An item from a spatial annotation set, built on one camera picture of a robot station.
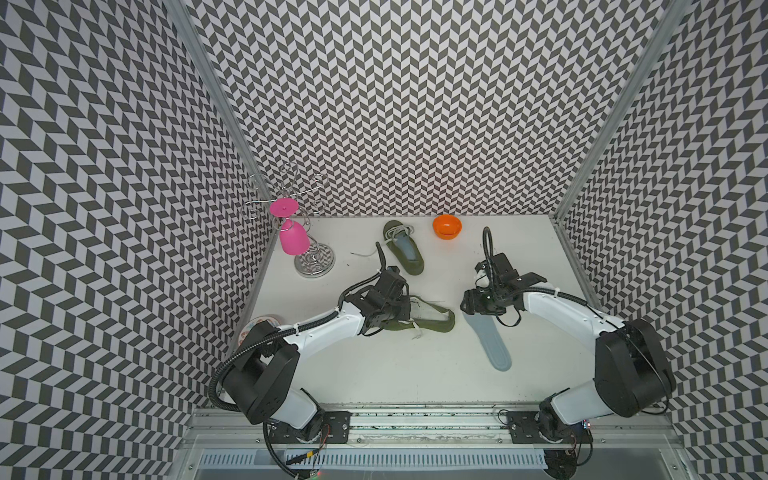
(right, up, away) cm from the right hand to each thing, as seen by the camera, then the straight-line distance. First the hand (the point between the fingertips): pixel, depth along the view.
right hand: (471, 311), depth 87 cm
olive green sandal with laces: (-22, +22, +15) cm, 34 cm away
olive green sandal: (-10, -4, 0) cm, 11 cm away
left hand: (-20, +1, 0) cm, 20 cm away
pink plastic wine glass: (-53, +22, +1) cm, 57 cm away
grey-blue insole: (+6, -9, -1) cm, 11 cm away
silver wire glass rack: (-50, +14, +18) cm, 55 cm away
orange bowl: (-3, +26, +25) cm, 36 cm away
